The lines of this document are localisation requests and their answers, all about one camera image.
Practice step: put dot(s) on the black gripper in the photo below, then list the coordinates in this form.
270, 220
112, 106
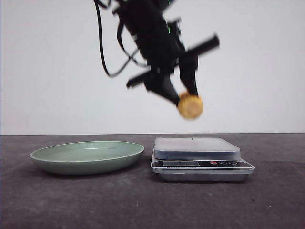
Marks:
158, 42

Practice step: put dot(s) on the yellow corn cob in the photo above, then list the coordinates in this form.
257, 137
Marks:
190, 106

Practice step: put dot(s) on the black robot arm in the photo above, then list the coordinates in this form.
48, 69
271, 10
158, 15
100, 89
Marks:
141, 7

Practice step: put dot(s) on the silver kitchen scale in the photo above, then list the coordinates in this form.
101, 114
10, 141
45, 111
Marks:
196, 159

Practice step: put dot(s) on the pale green plate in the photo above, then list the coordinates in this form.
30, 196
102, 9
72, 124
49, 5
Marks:
87, 158

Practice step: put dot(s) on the grey table mat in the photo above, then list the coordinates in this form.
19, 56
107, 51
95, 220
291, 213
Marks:
273, 197

